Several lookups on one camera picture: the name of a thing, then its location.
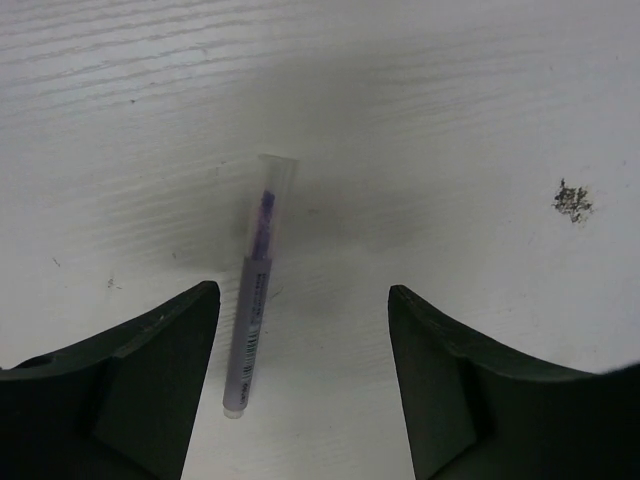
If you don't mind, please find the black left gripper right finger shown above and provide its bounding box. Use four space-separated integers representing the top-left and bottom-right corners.
388 285 639 479

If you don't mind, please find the purple highlighter pen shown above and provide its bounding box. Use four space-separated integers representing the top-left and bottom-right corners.
222 154 298 419

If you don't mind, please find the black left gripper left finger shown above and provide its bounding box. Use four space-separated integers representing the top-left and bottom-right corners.
1 281 220 479

